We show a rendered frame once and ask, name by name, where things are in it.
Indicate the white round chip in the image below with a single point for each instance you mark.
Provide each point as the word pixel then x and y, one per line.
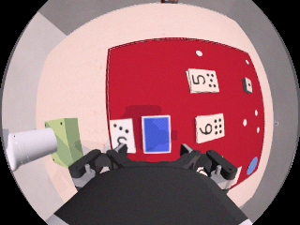
pixel 244 122
pixel 258 129
pixel 199 53
pixel 247 62
pixel 256 112

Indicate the white card pile six pips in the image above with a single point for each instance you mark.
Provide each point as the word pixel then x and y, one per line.
pixel 210 128

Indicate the white card pile five pips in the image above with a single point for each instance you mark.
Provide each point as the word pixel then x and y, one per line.
pixel 203 80

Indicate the white card three pips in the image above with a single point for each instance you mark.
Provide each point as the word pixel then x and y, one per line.
pixel 122 132

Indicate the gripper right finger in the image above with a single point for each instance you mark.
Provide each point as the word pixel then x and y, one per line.
pixel 220 162

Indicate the red felt mat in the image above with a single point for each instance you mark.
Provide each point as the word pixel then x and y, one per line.
pixel 150 78

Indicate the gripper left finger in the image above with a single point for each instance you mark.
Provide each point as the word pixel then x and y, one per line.
pixel 87 161

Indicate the blue flat disc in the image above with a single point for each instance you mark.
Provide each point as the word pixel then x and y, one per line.
pixel 252 165

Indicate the blue-backed plywood card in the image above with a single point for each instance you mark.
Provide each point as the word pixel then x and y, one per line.
pixel 156 134

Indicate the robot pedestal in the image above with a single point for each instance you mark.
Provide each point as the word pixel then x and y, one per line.
pixel 67 140

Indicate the grey block with peg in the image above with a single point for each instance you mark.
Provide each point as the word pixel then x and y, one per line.
pixel 247 85

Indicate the pale beige stone table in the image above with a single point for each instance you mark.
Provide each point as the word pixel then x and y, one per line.
pixel 78 78

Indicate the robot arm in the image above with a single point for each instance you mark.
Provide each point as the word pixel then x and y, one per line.
pixel 31 146

